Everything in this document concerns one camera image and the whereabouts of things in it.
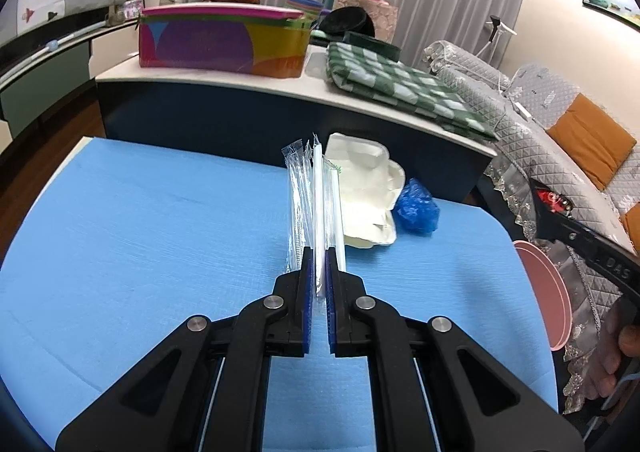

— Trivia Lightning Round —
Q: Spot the colourful cardboard box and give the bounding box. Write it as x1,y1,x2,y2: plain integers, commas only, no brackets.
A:
138,2,312,79

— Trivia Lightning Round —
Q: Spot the white rod with blue ball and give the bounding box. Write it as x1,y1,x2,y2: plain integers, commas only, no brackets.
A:
0,22,109,84

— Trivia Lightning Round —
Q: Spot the white pulp food container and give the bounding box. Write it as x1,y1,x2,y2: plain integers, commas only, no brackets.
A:
324,132,406,249

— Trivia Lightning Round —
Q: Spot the person's right hand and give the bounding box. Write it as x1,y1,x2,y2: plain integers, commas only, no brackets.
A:
582,323,640,403

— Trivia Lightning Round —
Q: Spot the orange cushion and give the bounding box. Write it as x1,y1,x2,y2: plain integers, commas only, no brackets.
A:
620,204,640,254
547,93,639,192

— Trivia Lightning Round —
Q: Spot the pink plate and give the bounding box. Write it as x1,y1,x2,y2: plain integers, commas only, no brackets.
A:
512,240,572,352

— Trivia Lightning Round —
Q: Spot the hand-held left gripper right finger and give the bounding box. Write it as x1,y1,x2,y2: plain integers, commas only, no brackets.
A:
325,248,586,452

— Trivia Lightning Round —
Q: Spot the green checked cloth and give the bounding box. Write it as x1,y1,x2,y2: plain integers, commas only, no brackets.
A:
326,41,501,143

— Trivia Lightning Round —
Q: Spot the pink patterned gift bag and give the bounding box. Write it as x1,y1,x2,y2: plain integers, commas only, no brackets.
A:
334,0,400,44

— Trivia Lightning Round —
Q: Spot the stack of coloured bowls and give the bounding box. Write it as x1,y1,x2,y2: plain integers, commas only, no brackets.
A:
286,0,324,21

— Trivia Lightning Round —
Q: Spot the blue foam mat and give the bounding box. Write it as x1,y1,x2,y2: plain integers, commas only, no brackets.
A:
0,136,560,452

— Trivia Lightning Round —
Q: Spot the dark green low cabinet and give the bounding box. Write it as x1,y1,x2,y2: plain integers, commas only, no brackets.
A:
0,18,144,134

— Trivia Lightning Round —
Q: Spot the grey quilted sofa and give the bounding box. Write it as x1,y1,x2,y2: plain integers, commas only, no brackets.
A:
422,39,640,414

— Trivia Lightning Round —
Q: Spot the dark blue coffee table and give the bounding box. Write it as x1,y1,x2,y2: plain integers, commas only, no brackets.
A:
95,44,499,206

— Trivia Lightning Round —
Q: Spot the bundle of straws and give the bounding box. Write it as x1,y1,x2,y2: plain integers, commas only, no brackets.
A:
281,133,349,306

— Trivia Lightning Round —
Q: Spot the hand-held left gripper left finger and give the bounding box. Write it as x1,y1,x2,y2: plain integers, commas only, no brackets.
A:
55,248,315,452

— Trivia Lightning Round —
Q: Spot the dark green tray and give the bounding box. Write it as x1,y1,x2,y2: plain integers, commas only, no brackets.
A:
344,30,403,61

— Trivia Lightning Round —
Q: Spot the white floor stand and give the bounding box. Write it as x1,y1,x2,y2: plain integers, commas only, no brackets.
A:
485,15,519,69

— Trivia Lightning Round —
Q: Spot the black bowl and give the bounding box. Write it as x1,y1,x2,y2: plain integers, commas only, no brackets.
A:
320,7,374,41

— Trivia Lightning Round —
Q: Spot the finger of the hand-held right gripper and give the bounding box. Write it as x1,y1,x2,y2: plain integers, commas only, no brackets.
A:
532,202,602,254

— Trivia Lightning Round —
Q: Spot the crumpled blue plastic shoe cover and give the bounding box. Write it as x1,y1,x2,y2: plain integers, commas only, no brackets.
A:
392,177,441,236

